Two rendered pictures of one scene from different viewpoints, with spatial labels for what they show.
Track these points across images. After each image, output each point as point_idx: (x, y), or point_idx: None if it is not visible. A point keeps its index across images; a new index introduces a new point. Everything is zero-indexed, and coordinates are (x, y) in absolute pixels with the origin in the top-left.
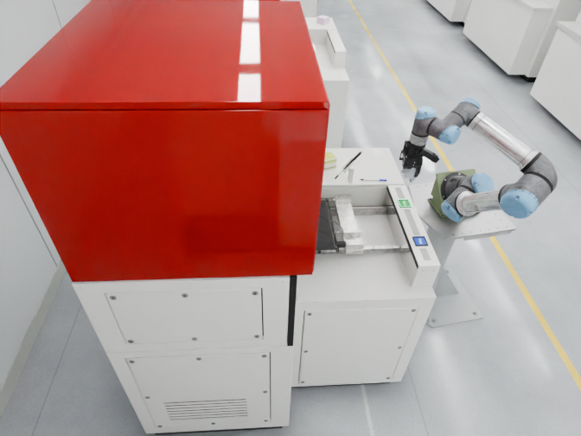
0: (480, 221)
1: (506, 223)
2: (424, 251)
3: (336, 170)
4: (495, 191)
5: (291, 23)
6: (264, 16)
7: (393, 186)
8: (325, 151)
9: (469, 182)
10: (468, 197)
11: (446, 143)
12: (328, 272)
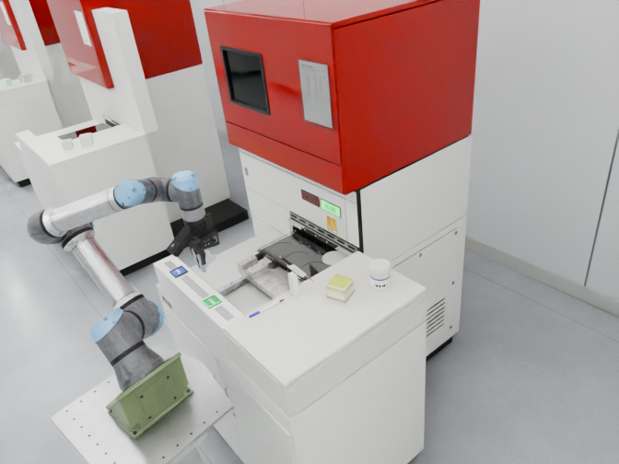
0: (107, 399)
1: (65, 417)
2: (172, 268)
3: (322, 297)
4: (95, 244)
5: (292, 14)
6: (324, 10)
7: (236, 318)
8: (367, 317)
9: (126, 314)
10: (127, 283)
11: None
12: None
